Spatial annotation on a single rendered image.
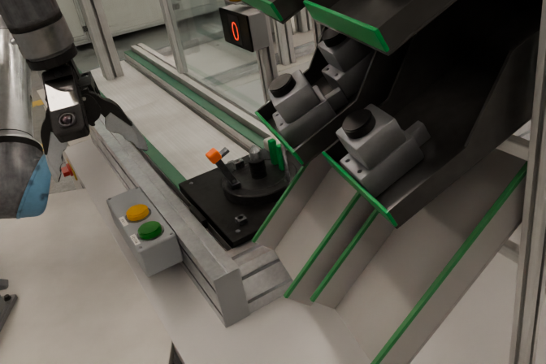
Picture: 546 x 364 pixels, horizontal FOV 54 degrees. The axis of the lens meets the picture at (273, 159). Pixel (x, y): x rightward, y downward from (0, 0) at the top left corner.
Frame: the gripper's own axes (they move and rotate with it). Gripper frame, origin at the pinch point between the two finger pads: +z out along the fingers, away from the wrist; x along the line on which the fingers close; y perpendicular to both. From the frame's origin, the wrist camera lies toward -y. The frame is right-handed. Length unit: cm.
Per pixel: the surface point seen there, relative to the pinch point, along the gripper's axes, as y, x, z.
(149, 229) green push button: -3.4, -3.1, 12.2
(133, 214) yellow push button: 3.0, -0.7, 12.4
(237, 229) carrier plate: -10.8, -16.9, 13.0
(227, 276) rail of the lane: -19.3, -12.9, 13.9
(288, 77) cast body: -26.7, -26.8, -17.6
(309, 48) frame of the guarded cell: 95, -67, 33
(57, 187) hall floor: 213, 67, 116
